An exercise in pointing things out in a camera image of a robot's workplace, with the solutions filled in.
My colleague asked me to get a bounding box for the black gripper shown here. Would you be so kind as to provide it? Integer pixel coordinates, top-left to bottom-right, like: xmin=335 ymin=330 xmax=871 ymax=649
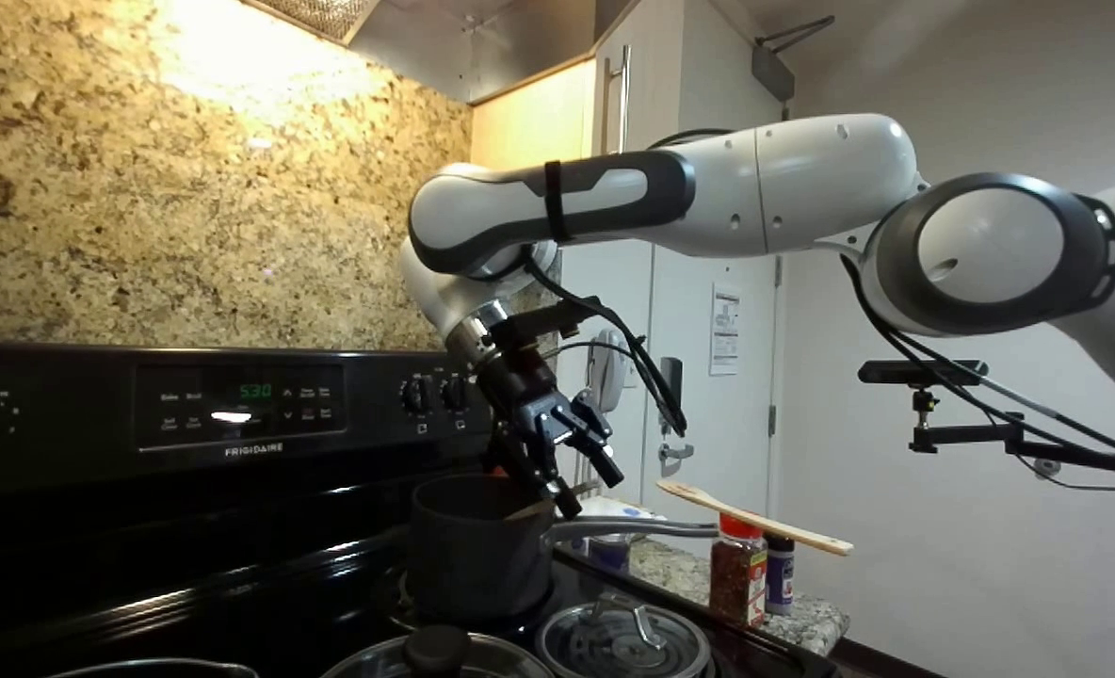
xmin=470 ymin=337 xmax=630 ymax=524

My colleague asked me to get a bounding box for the glass pot lid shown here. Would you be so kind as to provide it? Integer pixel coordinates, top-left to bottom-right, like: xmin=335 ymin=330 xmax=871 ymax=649
xmin=534 ymin=593 xmax=715 ymax=678

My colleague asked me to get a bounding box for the black electric stove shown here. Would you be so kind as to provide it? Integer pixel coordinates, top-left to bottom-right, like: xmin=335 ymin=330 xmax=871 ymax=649
xmin=0 ymin=342 xmax=943 ymax=678

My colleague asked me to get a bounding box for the small blue cup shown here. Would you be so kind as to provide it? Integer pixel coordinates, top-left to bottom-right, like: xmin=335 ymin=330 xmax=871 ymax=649
xmin=581 ymin=529 xmax=635 ymax=577

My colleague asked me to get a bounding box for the metal door lever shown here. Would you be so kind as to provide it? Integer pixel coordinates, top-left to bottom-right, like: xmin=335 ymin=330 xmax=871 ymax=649
xmin=655 ymin=435 xmax=700 ymax=477

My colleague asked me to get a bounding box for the black door lock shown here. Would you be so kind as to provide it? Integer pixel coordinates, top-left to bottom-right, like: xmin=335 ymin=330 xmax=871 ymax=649
xmin=655 ymin=355 xmax=688 ymax=435

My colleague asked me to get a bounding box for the white door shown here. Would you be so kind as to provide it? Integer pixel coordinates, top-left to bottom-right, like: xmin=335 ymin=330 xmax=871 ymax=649
xmin=639 ymin=0 xmax=791 ymax=529

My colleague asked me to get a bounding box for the light wooden stick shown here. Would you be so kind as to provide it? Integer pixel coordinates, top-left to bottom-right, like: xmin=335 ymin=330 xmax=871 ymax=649
xmin=655 ymin=477 xmax=857 ymax=561

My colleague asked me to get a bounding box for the paper notice sheet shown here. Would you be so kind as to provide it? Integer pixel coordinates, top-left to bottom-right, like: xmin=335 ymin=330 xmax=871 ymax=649
xmin=705 ymin=278 xmax=747 ymax=380

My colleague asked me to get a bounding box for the spice jar with red lid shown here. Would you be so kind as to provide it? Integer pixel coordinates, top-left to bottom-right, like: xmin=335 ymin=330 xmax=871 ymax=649
xmin=708 ymin=512 xmax=772 ymax=628

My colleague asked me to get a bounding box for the glass lid with black knob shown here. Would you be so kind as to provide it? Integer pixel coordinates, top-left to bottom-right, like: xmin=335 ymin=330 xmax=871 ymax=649
xmin=321 ymin=621 xmax=561 ymax=678

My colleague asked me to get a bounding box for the small blue spice bottle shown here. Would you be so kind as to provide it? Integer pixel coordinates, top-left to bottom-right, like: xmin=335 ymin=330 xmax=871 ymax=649
xmin=759 ymin=529 xmax=801 ymax=617

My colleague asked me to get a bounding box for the clear glass dish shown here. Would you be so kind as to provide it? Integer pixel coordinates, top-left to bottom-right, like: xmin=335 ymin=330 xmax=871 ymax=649
xmin=772 ymin=593 xmax=855 ymax=657

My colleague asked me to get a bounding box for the steel range hood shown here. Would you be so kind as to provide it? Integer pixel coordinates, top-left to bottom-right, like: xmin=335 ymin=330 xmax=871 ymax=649
xmin=236 ymin=0 xmax=639 ymax=110

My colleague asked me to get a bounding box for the metal door closer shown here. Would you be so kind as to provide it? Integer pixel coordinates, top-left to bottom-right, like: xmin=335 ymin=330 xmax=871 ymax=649
xmin=749 ymin=11 xmax=838 ymax=104

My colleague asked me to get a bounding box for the pan rim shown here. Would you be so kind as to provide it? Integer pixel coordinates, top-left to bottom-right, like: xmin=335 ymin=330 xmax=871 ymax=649
xmin=50 ymin=656 xmax=261 ymax=678

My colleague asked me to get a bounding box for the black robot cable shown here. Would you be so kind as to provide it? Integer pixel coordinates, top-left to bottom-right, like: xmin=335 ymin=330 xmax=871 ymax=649
xmin=523 ymin=246 xmax=1115 ymax=469

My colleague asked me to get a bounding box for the black pot with steel handle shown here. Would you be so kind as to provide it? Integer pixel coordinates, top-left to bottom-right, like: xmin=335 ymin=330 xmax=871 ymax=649
xmin=401 ymin=475 xmax=723 ymax=621

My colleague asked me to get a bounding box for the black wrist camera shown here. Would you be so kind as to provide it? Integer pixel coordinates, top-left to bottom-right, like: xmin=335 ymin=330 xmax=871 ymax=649
xmin=484 ymin=291 xmax=607 ymax=342

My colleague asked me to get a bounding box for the light wooden wall cabinet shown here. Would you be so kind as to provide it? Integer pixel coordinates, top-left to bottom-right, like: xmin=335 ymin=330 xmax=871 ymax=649
xmin=464 ymin=0 xmax=688 ymax=171

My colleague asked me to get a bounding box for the black camera bar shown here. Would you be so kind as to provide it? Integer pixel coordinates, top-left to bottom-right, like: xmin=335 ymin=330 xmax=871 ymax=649
xmin=855 ymin=356 xmax=995 ymax=389

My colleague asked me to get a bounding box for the metal cabinet handle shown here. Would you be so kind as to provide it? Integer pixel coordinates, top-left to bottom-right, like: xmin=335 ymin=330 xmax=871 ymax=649
xmin=600 ymin=45 xmax=632 ymax=160

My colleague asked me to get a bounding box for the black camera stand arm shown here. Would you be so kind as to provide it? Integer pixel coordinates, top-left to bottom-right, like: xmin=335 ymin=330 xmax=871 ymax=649
xmin=902 ymin=380 xmax=1115 ymax=483

